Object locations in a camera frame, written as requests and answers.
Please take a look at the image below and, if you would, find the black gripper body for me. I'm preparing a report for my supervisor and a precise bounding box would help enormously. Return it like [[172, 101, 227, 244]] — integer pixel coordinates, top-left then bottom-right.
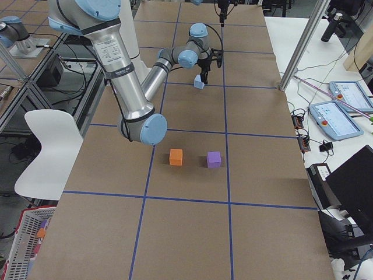
[[198, 48, 224, 73]]

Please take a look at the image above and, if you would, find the light blue foam block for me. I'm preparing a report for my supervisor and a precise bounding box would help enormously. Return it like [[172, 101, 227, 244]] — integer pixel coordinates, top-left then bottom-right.
[[193, 75, 205, 89]]

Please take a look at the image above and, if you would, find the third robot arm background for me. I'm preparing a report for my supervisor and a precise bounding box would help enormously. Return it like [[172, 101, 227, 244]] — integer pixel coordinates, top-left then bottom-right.
[[1, 16, 36, 54]]

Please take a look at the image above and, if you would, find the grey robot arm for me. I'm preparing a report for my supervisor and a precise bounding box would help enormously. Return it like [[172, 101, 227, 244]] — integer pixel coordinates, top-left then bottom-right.
[[141, 23, 224, 101], [48, 1, 172, 145]]

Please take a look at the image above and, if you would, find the purple foam block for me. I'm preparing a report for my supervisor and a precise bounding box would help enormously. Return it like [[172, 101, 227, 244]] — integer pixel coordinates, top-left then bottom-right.
[[206, 151, 221, 168]]

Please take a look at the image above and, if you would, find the orange foam block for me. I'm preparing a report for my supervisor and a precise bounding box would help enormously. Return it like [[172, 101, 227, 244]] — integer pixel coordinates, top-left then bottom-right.
[[169, 148, 183, 166]]

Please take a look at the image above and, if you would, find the near teach pendant tablet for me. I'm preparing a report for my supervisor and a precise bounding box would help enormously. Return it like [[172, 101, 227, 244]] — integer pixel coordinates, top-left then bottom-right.
[[309, 101, 364, 141]]

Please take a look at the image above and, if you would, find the teach pendant tablet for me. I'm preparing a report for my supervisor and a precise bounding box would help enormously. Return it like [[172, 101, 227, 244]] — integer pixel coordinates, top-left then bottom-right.
[[329, 81, 372, 113], [309, 101, 364, 141]]

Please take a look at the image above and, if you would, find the far teach pendant tablet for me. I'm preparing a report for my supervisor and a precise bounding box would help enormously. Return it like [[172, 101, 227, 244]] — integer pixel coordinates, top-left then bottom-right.
[[329, 81, 372, 113]]

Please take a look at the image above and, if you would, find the white plastic chair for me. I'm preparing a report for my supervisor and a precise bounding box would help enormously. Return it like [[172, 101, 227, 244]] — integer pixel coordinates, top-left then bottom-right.
[[15, 109, 83, 201]]

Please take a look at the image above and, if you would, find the white plastic basket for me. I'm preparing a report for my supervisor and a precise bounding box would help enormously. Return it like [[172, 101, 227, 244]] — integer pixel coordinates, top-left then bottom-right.
[[1, 206, 56, 279]]

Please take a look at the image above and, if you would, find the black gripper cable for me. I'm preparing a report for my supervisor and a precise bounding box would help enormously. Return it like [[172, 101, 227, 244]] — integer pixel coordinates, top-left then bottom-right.
[[203, 23, 224, 53]]

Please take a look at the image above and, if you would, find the black camera on stand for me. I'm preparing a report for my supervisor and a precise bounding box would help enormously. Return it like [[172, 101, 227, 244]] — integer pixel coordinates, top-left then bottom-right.
[[214, 0, 238, 27]]

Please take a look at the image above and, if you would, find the aluminium frame post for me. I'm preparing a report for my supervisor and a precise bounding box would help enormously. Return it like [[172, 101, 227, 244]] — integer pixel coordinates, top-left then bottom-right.
[[279, 0, 330, 92]]

